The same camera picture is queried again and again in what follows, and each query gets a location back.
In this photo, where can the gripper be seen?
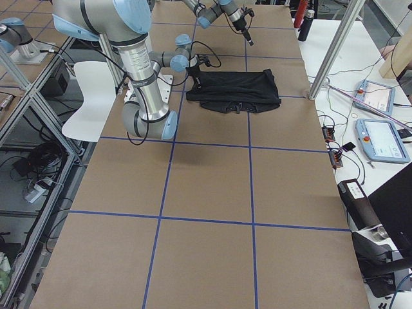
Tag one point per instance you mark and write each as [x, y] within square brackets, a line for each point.
[241, 26]
[194, 73]

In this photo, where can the black graphic t-shirt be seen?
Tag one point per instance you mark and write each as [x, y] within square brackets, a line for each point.
[234, 91]

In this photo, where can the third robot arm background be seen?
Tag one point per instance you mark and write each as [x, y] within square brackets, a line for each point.
[17, 41]

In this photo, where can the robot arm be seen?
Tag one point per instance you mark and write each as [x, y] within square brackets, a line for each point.
[126, 25]
[207, 15]

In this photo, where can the black water bottle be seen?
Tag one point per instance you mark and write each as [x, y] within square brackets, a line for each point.
[306, 25]

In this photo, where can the red bottle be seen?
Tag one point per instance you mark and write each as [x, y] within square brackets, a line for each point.
[298, 19]

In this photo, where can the white plastic chair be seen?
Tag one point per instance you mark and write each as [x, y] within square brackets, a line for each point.
[98, 90]

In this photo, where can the orange electronics board far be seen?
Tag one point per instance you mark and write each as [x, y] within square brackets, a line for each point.
[328, 133]

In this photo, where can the orange electronics board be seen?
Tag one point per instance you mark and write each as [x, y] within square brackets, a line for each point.
[335, 158]
[328, 133]

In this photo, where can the seated person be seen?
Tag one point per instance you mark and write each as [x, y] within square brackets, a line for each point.
[387, 52]

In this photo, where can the far teach pendant tablet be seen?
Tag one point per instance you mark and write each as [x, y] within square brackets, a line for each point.
[376, 95]

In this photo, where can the teach pendant tablet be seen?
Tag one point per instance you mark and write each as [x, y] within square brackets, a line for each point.
[376, 95]
[380, 141]

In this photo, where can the orange electronics board near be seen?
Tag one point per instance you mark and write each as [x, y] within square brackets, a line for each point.
[335, 158]

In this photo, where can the near teach pendant tablet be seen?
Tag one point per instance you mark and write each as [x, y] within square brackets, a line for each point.
[380, 141]

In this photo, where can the white power strip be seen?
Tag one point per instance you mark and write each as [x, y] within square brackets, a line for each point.
[38, 190]

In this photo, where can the black box white label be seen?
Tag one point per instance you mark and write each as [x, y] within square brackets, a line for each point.
[357, 204]

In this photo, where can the black monitor corner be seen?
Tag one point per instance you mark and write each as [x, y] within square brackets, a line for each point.
[391, 203]

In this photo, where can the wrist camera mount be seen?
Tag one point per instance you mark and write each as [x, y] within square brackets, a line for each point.
[203, 59]
[248, 11]

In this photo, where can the aluminium frame post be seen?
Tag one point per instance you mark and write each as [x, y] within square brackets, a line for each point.
[339, 38]

